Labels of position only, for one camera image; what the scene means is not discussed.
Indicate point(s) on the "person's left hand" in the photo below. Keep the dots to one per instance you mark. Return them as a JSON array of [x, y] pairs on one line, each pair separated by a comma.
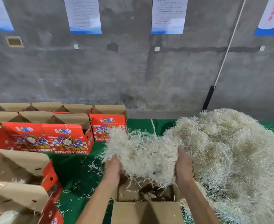
[[112, 170]]

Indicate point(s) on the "person's right hand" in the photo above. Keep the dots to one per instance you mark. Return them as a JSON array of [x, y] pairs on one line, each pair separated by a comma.
[[183, 168]]

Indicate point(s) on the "group of red fruit boxes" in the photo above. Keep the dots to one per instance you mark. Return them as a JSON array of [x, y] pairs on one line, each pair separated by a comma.
[[57, 126]]

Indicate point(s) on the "person's left forearm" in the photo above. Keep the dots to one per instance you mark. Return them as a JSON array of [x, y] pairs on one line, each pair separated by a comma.
[[99, 205]]

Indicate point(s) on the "person's right forearm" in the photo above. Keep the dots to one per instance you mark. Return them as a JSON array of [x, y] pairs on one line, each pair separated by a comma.
[[200, 205]]

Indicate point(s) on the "white pole with black grip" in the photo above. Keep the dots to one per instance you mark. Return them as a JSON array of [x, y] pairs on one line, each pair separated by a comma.
[[208, 98]]

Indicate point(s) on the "yellow framed wall plate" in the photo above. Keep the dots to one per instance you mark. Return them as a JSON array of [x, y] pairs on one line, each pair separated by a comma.
[[14, 42]]

